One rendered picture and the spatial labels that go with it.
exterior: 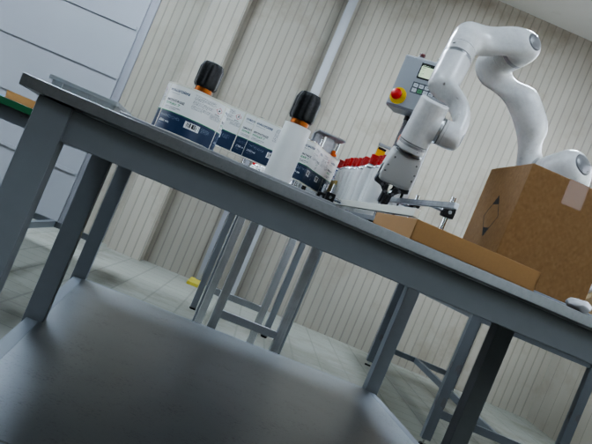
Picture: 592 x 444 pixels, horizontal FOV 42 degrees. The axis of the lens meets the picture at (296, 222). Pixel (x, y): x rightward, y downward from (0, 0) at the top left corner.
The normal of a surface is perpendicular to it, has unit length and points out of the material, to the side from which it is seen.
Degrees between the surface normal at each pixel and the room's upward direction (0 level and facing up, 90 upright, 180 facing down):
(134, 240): 90
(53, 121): 90
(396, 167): 111
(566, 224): 90
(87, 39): 90
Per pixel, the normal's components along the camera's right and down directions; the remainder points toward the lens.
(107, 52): 0.04, 0.01
